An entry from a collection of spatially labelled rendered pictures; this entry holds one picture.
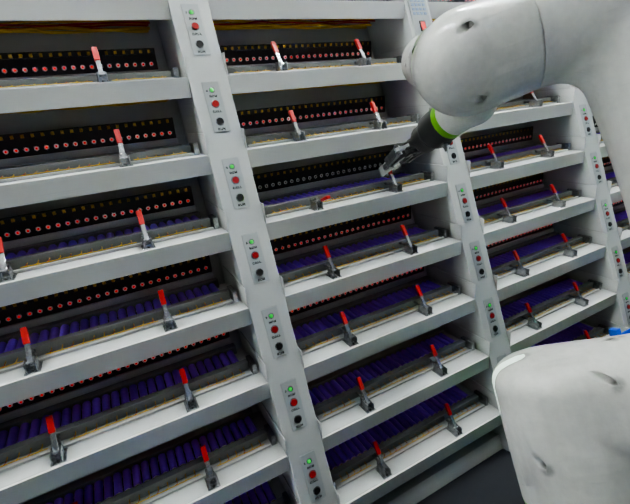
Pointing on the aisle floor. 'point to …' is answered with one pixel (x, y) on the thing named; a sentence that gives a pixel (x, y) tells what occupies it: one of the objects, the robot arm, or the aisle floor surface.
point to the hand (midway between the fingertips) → (389, 167)
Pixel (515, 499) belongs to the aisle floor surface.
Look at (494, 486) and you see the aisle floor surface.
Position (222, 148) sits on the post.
